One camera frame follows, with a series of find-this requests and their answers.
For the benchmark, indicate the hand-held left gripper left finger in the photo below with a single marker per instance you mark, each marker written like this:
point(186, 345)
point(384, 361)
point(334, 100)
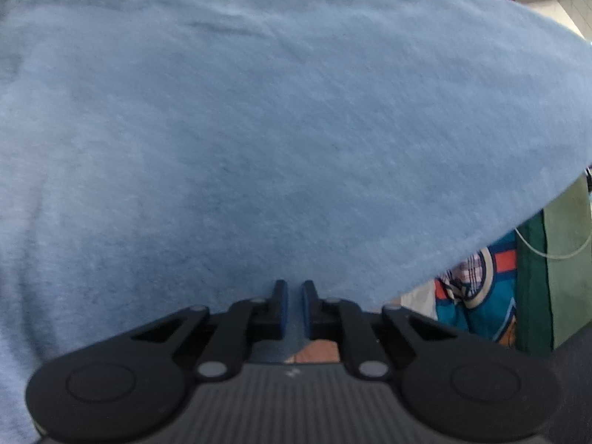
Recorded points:
point(283, 307)

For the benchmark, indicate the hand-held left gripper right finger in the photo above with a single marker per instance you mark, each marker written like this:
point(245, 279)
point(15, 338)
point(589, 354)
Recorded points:
point(306, 307)

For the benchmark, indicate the light blue jeans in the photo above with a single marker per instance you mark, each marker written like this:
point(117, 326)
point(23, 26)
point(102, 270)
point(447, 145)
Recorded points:
point(277, 125)

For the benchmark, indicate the teal printed cloth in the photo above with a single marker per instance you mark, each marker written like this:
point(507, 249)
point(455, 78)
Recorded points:
point(485, 296)

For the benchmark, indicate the green cloth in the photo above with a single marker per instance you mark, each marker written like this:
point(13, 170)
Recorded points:
point(564, 296)

